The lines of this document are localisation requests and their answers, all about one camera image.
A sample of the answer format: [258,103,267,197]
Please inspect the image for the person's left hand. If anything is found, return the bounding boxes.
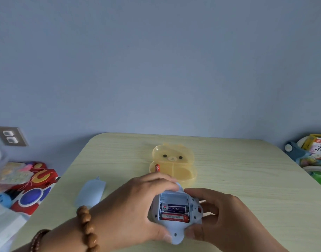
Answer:
[89,171,184,251]

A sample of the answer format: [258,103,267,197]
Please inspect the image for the person's right hand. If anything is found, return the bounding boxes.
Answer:
[183,188,290,252]

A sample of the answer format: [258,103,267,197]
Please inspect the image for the blue battery cover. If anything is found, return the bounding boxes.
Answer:
[75,176,107,209]

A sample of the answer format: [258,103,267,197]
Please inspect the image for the dark blue battery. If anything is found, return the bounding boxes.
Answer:
[160,204,189,215]

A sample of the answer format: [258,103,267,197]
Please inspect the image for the light blue animal toy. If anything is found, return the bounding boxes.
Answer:
[148,182,204,245]

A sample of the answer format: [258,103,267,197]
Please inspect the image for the yellow bear storage box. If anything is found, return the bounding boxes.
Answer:
[149,143,198,190]

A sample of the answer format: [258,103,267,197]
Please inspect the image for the red blue round toy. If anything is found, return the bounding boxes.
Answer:
[10,162,59,216]

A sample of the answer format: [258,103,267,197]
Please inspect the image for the white plastic tray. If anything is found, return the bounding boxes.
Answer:
[302,165,321,174]

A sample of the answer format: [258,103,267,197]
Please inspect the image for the colourful picture book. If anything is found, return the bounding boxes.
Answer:
[299,133,321,168]

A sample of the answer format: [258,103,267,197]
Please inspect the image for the white tissue pack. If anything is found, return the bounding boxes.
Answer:
[0,204,29,252]

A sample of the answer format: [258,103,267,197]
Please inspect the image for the large-bead wooden bracelet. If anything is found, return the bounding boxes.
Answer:
[76,205,100,252]

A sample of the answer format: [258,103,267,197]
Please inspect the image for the small-bead wooden bracelet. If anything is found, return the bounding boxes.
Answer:
[29,229,51,252]

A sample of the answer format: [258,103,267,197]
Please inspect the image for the grey wall outlet white covers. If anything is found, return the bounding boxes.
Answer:
[0,126,29,147]

